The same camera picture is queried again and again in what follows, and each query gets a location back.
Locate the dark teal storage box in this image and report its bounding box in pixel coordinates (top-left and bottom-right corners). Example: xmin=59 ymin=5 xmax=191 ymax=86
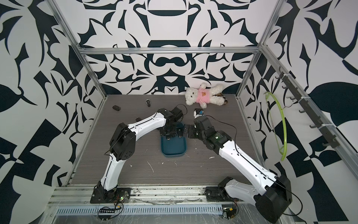
xmin=160 ymin=135 xmax=187 ymax=158

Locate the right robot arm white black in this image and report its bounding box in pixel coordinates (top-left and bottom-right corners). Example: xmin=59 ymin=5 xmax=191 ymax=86
xmin=183 ymin=115 xmax=293 ymax=224

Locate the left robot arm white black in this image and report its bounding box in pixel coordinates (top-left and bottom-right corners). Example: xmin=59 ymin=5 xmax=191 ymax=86
xmin=95 ymin=107 xmax=184 ymax=201

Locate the black connector box right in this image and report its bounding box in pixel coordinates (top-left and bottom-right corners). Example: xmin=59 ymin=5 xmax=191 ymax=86
xmin=222 ymin=207 xmax=237 ymax=220

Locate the black connector box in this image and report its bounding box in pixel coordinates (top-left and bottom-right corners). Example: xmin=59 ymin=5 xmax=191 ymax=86
xmin=97 ymin=207 xmax=116 ymax=220
xmin=222 ymin=207 xmax=237 ymax=220

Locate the black connector box left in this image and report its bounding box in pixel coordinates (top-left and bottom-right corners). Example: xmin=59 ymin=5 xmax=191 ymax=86
xmin=97 ymin=207 xmax=116 ymax=220

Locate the white teddy bear pink shirt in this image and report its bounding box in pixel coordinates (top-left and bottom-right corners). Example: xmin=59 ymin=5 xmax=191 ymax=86
xmin=185 ymin=83 xmax=227 ymax=109

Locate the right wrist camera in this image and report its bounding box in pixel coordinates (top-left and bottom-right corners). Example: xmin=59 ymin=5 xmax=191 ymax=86
xmin=194 ymin=108 xmax=204 ymax=118

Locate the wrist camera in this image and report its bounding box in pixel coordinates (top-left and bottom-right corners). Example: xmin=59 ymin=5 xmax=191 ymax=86
xmin=171 ymin=106 xmax=183 ymax=122
xmin=194 ymin=108 xmax=204 ymax=118

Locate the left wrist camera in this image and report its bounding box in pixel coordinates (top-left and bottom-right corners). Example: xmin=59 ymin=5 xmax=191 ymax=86
xmin=171 ymin=106 xmax=183 ymax=122

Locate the car key with metal ring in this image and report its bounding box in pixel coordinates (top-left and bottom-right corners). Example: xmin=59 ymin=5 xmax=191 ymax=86
xmin=145 ymin=99 xmax=151 ymax=107

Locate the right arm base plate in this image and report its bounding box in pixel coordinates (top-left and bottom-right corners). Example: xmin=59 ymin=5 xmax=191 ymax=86
xmin=204 ymin=187 xmax=242 ymax=202

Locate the green hoop on wall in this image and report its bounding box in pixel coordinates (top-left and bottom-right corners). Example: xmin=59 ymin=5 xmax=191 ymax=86
xmin=264 ymin=91 xmax=288 ymax=161

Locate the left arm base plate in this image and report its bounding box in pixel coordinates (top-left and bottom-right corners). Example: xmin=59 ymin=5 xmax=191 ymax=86
xmin=89 ymin=186 xmax=131 ymax=204

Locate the black hook rail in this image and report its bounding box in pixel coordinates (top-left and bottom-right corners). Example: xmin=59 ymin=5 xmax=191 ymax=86
xmin=277 ymin=67 xmax=341 ymax=148

